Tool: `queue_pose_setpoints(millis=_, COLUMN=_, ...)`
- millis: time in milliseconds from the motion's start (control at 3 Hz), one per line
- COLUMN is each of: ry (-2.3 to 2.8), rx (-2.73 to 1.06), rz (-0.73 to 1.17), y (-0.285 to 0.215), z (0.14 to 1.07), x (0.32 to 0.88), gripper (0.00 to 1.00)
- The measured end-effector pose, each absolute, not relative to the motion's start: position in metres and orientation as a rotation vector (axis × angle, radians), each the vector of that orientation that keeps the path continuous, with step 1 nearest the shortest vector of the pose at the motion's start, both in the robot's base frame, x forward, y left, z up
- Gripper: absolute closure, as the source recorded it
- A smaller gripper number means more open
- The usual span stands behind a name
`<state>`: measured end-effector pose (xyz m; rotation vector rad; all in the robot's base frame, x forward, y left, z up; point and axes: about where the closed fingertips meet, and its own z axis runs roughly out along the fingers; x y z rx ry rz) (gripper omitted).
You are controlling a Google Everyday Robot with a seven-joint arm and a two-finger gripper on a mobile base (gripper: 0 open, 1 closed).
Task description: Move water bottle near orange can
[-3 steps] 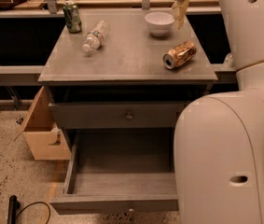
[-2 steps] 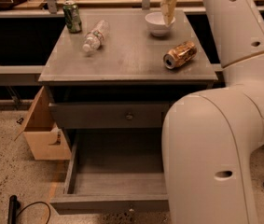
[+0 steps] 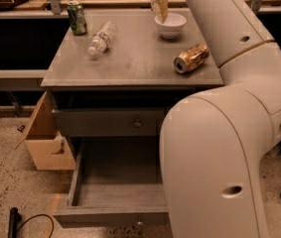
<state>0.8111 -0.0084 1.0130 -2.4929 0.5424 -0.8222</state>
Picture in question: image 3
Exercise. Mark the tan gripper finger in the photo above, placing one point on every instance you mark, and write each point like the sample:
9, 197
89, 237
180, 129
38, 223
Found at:
160, 8

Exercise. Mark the clear plastic water bottle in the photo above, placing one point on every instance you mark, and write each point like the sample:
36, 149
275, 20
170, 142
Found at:
102, 39

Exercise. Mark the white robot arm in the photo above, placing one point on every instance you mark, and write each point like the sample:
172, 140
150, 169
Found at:
212, 142

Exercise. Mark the orange soda can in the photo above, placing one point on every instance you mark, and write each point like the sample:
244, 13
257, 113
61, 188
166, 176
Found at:
191, 58

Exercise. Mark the green soda can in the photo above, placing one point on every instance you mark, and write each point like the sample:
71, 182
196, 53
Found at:
76, 16

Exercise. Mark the white ceramic bowl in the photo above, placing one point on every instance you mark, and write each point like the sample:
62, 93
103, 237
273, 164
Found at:
172, 27

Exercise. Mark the grey wooden drawer cabinet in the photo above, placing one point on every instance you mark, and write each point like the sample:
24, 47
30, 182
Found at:
136, 71

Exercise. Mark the closed grey upper drawer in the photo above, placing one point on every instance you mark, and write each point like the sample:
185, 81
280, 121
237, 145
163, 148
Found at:
109, 122

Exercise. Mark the open grey bottom drawer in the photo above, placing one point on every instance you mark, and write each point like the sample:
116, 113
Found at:
117, 181

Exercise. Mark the cardboard box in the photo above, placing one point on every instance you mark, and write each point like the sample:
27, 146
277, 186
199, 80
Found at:
48, 148

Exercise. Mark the black cylinder on floor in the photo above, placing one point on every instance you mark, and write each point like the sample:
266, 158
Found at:
14, 219

